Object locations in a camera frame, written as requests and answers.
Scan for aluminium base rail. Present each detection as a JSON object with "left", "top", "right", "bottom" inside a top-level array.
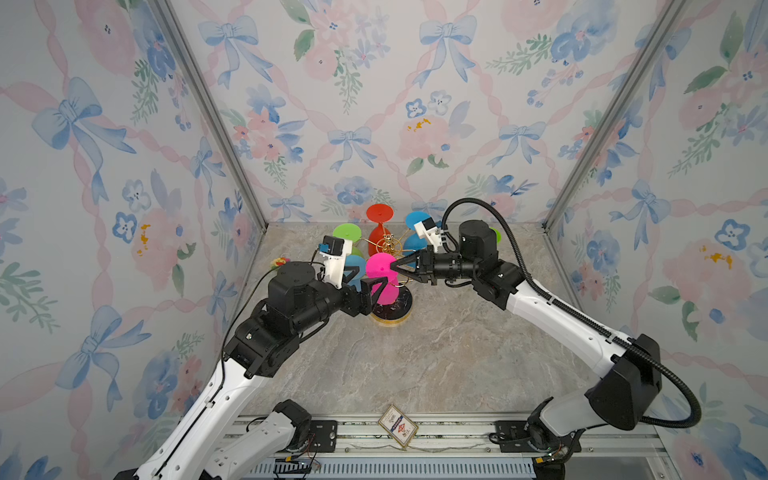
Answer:
[{"left": 246, "top": 413, "right": 680, "bottom": 479}]

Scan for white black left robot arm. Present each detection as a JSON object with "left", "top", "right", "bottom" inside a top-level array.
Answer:
[{"left": 116, "top": 262, "right": 389, "bottom": 479}]

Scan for colourful small toy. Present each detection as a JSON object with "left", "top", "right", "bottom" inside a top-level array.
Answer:
[{"left": 271, "top": 257, "right": 290, "bottom": 268}]

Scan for gold wire glass rack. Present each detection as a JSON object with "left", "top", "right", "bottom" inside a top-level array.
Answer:
[{"left": 366, "top": 234, "right": 414, "bottom": 326}]

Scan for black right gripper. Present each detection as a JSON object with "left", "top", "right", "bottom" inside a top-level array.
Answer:
[{"left": 390, "top": 251, "right": 480, "bottom": 289}]

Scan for lime green wine glass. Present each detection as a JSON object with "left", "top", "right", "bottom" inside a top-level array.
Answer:
[
  {"left": 490, "top": 227, "right": 502, "bottom": 245},
  {"left": 333, "top": 223, "right": 363, "bottom": 257}
]

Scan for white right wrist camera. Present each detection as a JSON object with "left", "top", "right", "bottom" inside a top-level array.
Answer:
[{"left": 414, "top": 216, "right": 444, "bottom": 252}]

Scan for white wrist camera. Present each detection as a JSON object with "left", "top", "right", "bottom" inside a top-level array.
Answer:
[
  {"left": 318, "top": 235, "right": 352, "bottom": 289},
  {"left": 414, "top": 216, "right": 444, "bottom": 252}
]

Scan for black corrugated cable conduit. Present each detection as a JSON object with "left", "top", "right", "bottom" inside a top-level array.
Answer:
[{"left": 442, "top": 197, "right": 703, "bottom": 430}]

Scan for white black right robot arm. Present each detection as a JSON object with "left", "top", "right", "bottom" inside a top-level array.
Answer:
[{"left": 387, "top": 219, "right": 661, "bottom": 452}]

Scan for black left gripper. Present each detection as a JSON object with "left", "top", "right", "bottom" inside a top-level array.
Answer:
[{"left": 291, "top": 265, "right": 386, "bottom": 340}]

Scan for right corner aluminium post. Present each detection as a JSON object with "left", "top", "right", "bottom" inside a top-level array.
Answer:
[{"left": 542, "top": 0, "right": 689, "bottom": 234}]

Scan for lime green back wine glass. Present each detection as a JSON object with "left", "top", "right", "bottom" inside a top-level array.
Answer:
[{"left": 333, "top": 223, "right": 363, "bottom": 257}]

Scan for blue back wine glass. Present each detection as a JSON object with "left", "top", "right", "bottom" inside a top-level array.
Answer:
[{"left": 403, "top": 211, "right": 429, "bottom": 254}]

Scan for corner aluminium post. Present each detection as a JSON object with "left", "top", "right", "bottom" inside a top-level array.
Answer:
[
  {"left": 148, "top": 0, "right": 268, "bottom": 234},
  {"left": 542, "top": 0, "right": 689, "bottom": 234}
]

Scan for diamond printed card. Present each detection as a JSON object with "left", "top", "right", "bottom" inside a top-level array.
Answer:
[{"left": 378, "top": 405, "right": 418, "bottom": 447}]

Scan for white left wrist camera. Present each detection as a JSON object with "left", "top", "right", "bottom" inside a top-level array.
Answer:
[{"left": 318, "top": 235, "right": 352, "bottom": 289}]

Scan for red wine glass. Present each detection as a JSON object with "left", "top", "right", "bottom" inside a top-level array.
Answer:
[{"left": 366, "top": 203, "right": 394, "bottom": 256}]

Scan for magenta wine glass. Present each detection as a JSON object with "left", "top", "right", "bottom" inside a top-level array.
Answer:
[{"left": 366, "top": 252, "right": 399, "bottom": 306}]

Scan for left corner aluminium post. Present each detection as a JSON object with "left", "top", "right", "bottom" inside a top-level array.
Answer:
[{"left": 148, "top": 0, "right": 268, "bottom": 234}]

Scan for light blue front wine glass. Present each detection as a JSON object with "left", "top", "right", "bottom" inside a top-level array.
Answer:
[{"left": 342, "top": 255, "right": 366, "bottom": 292}]

